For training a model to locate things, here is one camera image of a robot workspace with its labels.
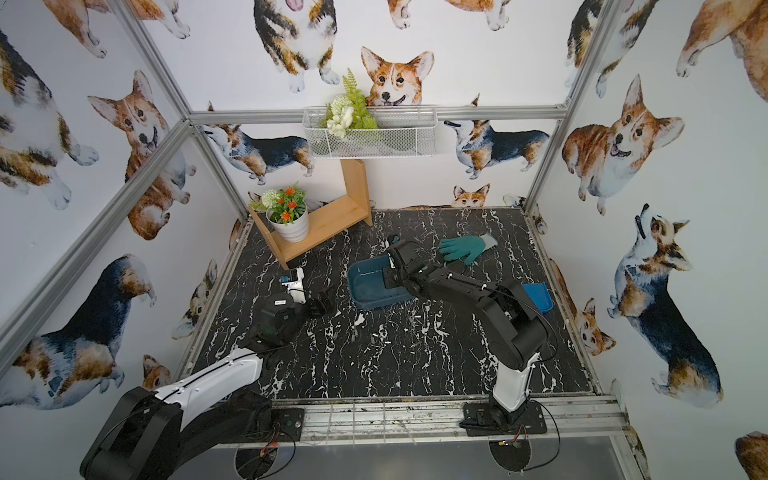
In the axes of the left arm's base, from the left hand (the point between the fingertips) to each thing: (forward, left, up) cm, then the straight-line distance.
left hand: (321, 280), depth 86 cm
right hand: (+8, -22, -2) cm, 23 cm away
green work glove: (+21, -49, -13) cm, 55 cm away
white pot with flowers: (+21, +12, +8) cm, 25 cm away
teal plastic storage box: (+7, -11, -15) cm, 20 cm away
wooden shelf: (+35, -6, -7) cm, 36 cm away
